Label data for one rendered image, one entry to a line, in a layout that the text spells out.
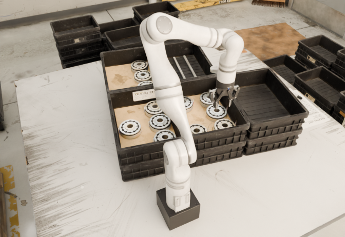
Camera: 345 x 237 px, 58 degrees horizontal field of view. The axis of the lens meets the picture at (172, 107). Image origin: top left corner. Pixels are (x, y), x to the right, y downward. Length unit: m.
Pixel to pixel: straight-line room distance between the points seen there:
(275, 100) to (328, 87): 1.07
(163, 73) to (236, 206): 0.70
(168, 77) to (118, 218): 0.67
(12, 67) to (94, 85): 1.88
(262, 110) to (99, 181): 0.88
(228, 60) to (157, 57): 0.30
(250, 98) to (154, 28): 0.89
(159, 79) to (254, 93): 0.87
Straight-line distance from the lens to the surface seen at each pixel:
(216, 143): 1.45
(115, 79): 1.86
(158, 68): 1.03
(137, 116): 1.59
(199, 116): 1.59
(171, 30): 1.02
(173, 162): 1.04
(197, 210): 1.33
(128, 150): 1.31
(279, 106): 1.73
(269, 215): 1.45
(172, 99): 1.01
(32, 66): 3.75
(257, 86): 1.84
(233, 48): 1.18
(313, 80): 2.83
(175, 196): 1.20
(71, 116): 1.86
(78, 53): 3.05
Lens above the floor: 1.91
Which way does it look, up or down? 41 degrees down
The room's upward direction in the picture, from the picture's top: straight up
